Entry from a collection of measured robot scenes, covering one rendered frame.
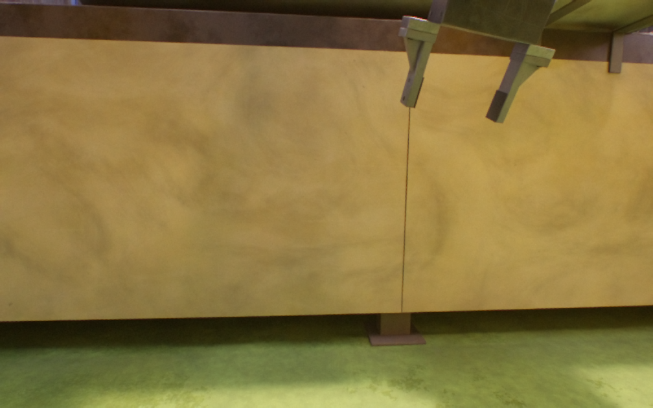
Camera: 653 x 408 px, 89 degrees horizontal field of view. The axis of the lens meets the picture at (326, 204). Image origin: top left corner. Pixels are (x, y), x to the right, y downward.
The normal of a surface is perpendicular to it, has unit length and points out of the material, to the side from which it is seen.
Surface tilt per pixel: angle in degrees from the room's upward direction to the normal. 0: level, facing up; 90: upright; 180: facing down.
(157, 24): 90
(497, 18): 114
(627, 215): 90
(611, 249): 90
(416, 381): 0
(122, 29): 90
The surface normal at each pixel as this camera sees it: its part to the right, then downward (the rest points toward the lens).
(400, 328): 0.08, 0.11
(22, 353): 0.01, -0.99
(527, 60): 0.10, 0.51
